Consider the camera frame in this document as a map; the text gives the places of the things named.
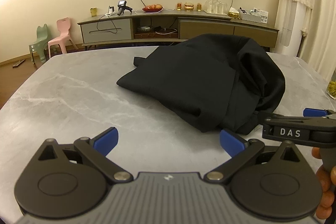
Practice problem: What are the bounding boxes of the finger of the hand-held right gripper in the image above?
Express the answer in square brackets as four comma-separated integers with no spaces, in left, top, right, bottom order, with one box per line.
[303,108,336,119]

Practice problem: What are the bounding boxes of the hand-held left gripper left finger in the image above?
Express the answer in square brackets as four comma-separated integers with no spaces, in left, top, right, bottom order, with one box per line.
[37,127,134,184]

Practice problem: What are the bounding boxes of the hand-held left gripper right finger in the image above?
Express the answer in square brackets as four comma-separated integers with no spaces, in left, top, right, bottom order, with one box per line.
[204,128,302,185]

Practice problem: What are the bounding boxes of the black pants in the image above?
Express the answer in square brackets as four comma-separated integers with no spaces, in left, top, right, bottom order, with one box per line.
[116,33,286,135]

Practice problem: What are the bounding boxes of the person's right hand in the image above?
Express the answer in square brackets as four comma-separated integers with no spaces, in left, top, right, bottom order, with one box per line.
[311,147,336,220]

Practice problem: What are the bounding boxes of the glass jar with yellow contents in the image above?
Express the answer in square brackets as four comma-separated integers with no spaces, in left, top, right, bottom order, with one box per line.
[325,80,336,100]

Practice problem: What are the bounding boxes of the white curtain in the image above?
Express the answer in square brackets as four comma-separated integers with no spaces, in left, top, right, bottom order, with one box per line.
[299,0,336,81]

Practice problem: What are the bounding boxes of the lace covered air conditioner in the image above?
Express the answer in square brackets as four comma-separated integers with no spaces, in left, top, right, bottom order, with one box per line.
[274,0,315,56]

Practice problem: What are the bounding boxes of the white storage basket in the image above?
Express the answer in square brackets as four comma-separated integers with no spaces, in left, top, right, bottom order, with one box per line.
[238,7,270,24]

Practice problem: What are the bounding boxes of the pink plastic chair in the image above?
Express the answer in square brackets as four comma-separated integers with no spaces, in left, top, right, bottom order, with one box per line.
[48,17,79,60]

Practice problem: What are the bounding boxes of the long media cabinet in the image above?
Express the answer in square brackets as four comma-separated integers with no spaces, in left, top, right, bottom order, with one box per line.
[77,9,279,52]

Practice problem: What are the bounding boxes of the green plastic chair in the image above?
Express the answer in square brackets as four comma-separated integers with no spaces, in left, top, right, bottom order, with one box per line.
[28,24,52,64]

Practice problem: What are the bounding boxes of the gold tissue box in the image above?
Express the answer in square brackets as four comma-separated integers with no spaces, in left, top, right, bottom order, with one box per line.
[227,7,240,19]

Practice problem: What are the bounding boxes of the spare gripper device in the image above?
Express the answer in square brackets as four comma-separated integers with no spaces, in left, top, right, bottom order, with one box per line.
[117,0,133,16]

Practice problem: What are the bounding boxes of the set of clear glasses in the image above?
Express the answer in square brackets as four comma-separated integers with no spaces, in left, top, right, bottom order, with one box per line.
[204,0,228,15]

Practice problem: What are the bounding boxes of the red fruit plate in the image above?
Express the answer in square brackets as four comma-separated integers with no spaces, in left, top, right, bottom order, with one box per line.
[142,4,164,13]

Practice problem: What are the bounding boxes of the black cable on drawer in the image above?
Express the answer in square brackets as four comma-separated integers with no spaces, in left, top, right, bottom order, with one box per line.
[96,14,119,34]

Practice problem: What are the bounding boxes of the white coiled cable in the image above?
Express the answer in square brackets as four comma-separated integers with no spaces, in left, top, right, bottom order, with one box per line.
[156,27,178,35]

